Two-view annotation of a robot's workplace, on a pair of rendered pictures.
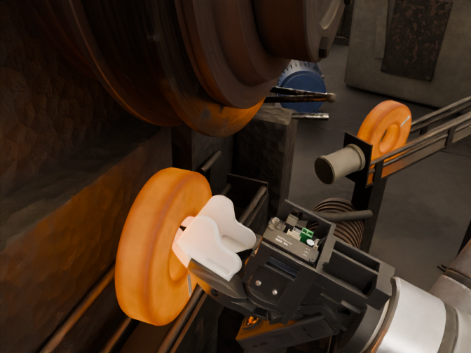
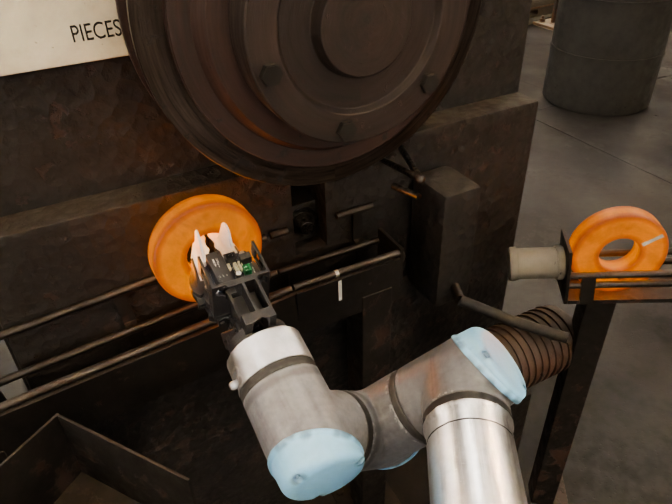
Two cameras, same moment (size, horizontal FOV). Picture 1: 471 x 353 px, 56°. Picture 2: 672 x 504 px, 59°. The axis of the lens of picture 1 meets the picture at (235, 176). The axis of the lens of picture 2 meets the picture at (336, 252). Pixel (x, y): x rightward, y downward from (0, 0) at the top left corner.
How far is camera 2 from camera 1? 56 cm
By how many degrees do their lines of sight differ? 36
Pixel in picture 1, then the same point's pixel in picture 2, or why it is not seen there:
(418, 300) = (271, 341)
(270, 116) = (440, 184)
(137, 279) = (151, 255)
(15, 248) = (112, 213)
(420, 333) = (251, 358)
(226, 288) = (195, 284)
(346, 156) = (539, 256)
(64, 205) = (156, 199)
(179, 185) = (198, 206)
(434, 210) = not seen: outside the picture
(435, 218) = not seen: outside the picture
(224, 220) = (227, 243)
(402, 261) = not seen: outside the picture
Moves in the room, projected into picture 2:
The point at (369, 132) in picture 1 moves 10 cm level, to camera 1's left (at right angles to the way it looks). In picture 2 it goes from (578, 237) to (522, 217)
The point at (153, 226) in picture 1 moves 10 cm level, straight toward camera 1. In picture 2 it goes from (166, 225) to (106, 267)
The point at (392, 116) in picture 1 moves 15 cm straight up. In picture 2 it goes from (622, 228) to (647, 141)
